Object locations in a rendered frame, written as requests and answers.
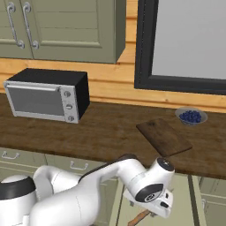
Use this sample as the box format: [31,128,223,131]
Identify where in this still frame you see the wooden handled knife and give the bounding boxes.
[127,208,153,226]

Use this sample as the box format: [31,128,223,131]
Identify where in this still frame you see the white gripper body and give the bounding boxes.
[122,188,157,218]

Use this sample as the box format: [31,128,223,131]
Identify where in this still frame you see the blueberries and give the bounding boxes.
[178,109,203,124]

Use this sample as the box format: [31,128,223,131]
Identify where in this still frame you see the olive base cupboard door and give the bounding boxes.
[199,176,226,226]

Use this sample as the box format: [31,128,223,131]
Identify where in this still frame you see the silver toaster oven door handle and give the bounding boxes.
[4,82,61,93]

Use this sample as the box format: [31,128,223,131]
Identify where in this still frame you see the black framed window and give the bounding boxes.
[133,0,226,96]

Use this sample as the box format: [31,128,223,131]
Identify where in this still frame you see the toaster oven glass door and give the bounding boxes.
[4,83,66,119]

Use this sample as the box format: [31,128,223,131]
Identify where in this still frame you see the silver base cupboard handle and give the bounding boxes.
[200,198,207,214]

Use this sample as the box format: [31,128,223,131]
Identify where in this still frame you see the silver drawer handle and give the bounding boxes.
[1,151,21,161]
[69,160,89,172]

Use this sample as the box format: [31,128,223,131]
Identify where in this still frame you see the black silver toaster oven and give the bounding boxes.
[3,67,91,124]

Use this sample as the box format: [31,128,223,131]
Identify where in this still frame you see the silver cupboard door handle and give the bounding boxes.
[6,2,26,49]
[22,2,41,50]

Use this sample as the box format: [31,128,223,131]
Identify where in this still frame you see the dark wooden cutting board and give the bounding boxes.
[135,117,193,158]

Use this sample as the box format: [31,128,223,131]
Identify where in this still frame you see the olive wall cupboard door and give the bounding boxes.
[0,0,34,60]
[19,0,118,64]

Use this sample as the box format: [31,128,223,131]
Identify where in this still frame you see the grey bowl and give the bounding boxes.
[174,106,208,126]

